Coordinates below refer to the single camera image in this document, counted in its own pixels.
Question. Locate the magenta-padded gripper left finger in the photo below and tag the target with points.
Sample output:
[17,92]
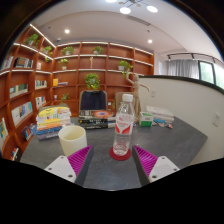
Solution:
[66,168]

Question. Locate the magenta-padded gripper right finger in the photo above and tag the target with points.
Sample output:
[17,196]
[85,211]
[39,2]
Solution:
[158,168]

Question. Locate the clear plastic water bottle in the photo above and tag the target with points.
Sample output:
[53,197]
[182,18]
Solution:
[124,126]

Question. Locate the cream ceramic cup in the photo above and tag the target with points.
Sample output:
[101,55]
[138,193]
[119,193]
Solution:
[72,138]

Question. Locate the flat round red coaster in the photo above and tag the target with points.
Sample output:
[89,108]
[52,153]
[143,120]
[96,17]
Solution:
[115,156]

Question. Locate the stack of colourful books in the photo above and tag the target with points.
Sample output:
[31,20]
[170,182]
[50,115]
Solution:
[53,121]

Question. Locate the small green white box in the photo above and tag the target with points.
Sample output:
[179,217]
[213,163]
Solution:
[146,119]

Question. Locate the stack of white boxes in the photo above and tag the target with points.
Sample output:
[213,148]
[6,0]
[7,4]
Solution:
[161,114]

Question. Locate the stack of dark books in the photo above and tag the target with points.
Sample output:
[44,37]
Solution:
[96,120]

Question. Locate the dark office chair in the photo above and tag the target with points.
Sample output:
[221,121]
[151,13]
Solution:
[93,100]

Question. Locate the wooden artist mannequin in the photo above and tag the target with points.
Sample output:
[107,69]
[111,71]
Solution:
[136,90]

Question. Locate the wooden shelf unit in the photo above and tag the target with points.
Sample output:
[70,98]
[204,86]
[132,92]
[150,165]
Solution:
[70,76]

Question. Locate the grey curtain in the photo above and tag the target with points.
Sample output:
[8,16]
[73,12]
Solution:
[183,69]

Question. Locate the window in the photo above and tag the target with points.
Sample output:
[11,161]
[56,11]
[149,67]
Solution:
[208,72]

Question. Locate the recessed ceiling spotlight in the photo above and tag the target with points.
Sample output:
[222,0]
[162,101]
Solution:
[67,31]
[150,41]

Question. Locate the ceiling air vent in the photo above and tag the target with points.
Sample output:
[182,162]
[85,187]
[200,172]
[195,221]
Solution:
[136,20]

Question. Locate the branched ceiling lamp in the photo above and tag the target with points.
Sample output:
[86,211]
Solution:
[133,5]

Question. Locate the black curtain track rail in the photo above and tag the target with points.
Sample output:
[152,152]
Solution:
[193,54]

